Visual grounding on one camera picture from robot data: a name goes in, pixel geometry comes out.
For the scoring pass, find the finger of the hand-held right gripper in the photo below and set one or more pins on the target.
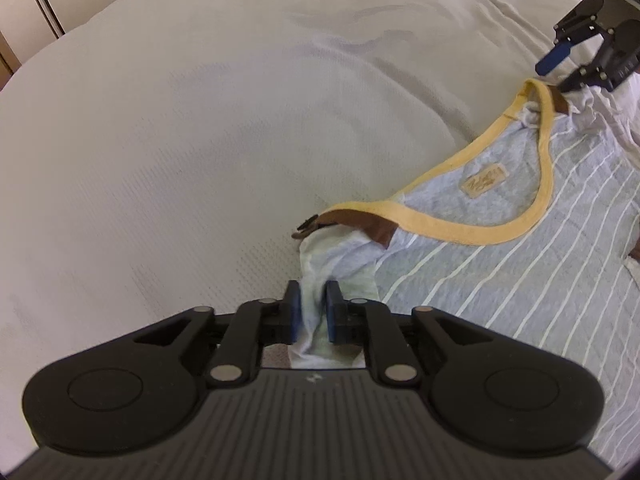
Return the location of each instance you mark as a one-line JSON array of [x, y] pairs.
[[552, 60], [580, 80]]

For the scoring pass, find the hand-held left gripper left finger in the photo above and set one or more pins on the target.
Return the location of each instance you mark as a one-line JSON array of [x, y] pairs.
[[292, 310]]

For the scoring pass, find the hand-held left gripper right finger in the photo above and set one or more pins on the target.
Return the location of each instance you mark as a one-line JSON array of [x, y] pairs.
[[334, 310]]

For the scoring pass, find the striped shirt with yellow collar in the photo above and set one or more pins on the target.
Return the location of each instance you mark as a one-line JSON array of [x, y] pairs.
[[500, 260]]

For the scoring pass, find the white bed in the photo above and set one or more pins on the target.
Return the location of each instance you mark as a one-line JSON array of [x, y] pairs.
[[175, 160]]

